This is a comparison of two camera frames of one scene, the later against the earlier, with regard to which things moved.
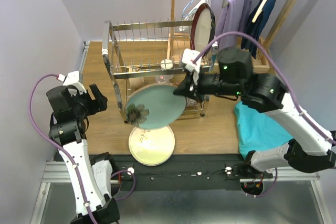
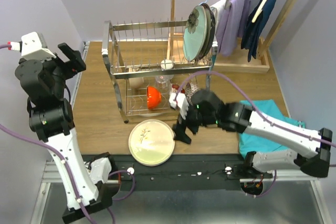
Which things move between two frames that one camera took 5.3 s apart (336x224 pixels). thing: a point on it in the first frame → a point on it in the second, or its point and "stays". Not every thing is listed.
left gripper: (95, 99) → (71, 61)
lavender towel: (233, 14) stays
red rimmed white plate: (202, 28) stays
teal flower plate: (154, 106) → (195, 33)
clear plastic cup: (163, 78) stays
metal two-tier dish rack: (149, 52) stays
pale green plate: (151, 147) stays
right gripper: (184, 88) → (179, 128)
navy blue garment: (254, 29) stays
